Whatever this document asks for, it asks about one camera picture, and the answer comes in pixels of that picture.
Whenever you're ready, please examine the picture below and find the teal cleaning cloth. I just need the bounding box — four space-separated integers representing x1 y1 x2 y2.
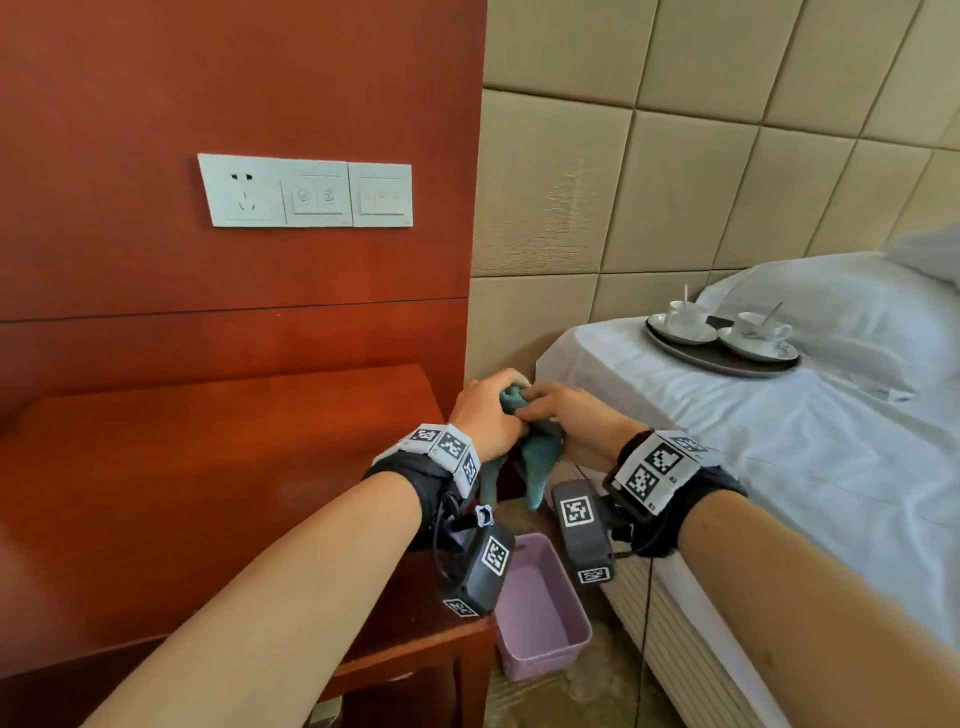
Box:
478 386 566 513

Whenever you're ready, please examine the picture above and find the small white pillow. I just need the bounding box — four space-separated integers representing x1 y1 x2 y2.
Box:
883 223 960 290

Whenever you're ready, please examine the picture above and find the large white pillow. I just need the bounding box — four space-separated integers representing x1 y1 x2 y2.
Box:
697 251 960 400

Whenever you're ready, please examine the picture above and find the beige padded headboard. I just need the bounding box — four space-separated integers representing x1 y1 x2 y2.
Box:
464 0 960 385

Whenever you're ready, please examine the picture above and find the white double button switch plate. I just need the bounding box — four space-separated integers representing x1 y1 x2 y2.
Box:
278 158 354 229

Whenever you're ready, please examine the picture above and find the striped beige bed base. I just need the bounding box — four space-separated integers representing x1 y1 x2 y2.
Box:
599 554 770 728

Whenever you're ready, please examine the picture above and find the black hanging cable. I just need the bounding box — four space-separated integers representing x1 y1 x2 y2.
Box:
635 553 655 728

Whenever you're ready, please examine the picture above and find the black right wristband with markers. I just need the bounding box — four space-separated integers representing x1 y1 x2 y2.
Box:
603 428 749 558

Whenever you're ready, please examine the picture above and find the person's right hand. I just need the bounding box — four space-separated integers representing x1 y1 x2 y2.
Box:
515 382 650 474

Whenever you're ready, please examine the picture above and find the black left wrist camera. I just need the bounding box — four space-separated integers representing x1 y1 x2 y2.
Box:
440 503 517 619

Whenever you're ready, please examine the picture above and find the brown round tray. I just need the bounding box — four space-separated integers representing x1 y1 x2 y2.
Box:
643 314 802 379

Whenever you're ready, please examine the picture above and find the person's left hand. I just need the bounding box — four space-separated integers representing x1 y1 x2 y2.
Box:
448 367 534 465

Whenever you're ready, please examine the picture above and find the black wristband with markers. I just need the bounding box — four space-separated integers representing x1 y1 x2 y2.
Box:
363 423 481 553
603 428 749 558

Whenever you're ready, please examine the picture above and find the person's left forearm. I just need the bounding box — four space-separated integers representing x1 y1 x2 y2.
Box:
82 472 425 728

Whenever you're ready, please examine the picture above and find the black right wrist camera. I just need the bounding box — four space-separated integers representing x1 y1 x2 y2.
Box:
551 479 618 586

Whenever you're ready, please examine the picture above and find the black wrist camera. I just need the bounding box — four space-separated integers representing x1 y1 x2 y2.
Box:
551 479 618 586
440 503 517 619

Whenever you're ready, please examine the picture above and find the red wooden nightstand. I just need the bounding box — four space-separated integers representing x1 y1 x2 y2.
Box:
0 363 500 728

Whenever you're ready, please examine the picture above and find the red wooden wall panel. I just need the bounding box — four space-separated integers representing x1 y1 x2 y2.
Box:
0 0 489 433

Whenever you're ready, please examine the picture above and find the person's right forearm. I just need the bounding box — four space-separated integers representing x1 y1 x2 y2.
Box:
678 488 960 728

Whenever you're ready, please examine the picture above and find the white bedding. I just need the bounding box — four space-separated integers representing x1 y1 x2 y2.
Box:
534 299 960 728

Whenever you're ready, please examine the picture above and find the purple plastic bin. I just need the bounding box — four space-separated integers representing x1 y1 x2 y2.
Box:
491 533 594 682

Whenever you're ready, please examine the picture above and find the black left wristband with markers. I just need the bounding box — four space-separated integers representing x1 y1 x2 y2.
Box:
363 423 481 553

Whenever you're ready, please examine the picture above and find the white power socket plate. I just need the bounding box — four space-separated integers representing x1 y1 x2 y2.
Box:
197 152 288 229

